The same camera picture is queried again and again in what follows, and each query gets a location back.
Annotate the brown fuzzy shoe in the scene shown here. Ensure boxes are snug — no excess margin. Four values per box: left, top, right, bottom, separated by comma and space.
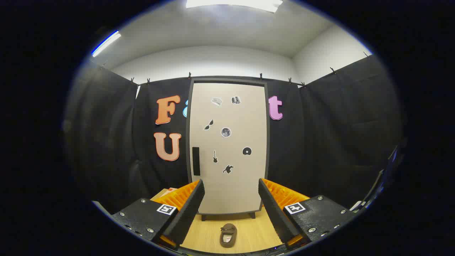
220, 223, 238, 248

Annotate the wide ceiling light panel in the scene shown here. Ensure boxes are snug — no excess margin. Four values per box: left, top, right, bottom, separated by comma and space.
186, 0, 284, 13

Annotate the dark grey shoe cabinet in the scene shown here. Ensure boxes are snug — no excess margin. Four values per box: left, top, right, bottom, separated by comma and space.
186, 78, 271, 221

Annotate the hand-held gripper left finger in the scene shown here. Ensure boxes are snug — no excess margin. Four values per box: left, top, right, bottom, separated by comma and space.
112, 179, 206, 249

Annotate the black backdrop cloth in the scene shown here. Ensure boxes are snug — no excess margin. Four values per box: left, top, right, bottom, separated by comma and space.
64, 55, 404, 214

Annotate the row of black clips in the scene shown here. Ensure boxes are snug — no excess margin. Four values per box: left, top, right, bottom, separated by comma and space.
101, 52, 370, 87

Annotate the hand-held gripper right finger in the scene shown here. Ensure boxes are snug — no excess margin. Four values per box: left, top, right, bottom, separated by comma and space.
258, 178, 357, 249

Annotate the narrow ceiling light strip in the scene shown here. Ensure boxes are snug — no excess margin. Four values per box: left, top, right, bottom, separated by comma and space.
91, 31, 122, 57

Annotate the white and green object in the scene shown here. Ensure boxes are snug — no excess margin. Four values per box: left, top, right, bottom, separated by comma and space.
349, 200, 372, 211

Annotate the beige cover book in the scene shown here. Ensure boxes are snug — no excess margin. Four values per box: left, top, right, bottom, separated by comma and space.
151, 187, 178, 201

